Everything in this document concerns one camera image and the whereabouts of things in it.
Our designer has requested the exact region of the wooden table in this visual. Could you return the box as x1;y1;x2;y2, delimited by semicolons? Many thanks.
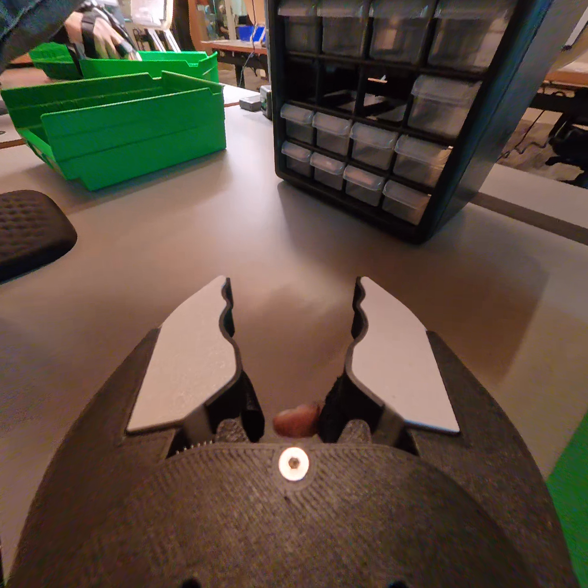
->
198;39;270;88

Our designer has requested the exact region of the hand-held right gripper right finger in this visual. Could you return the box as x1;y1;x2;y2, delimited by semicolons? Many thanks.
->
318;276;460;447

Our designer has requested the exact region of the metal chair frame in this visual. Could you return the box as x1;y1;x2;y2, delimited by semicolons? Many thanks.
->
133;25;182;52

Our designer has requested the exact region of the green plastic bin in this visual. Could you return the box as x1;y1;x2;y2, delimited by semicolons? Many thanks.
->
546;413;588;588
28;41;220;85
0;71;228;192

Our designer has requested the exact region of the black textured pad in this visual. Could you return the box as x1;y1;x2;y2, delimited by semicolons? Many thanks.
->
0;190;78;283

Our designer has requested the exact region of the person's left forearm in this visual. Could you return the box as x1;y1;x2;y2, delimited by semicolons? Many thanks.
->
0;0;87;70

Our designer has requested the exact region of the black drawer cabinet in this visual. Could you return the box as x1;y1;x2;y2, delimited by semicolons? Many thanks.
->
265;0;560;245

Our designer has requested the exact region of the black office chair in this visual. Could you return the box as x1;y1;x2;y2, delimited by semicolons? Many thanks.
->
546;114;588;185

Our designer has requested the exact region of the person's right hand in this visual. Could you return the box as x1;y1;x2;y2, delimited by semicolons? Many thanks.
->
272;401;325;437

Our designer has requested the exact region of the set of clear plastic drawers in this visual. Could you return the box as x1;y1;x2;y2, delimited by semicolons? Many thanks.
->
276;0;516;226

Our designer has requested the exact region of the person's left hand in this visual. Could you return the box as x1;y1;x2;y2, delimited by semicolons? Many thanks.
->
63;10;139;60

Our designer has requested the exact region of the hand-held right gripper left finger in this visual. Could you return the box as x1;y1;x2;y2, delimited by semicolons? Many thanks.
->
126;276;266;445

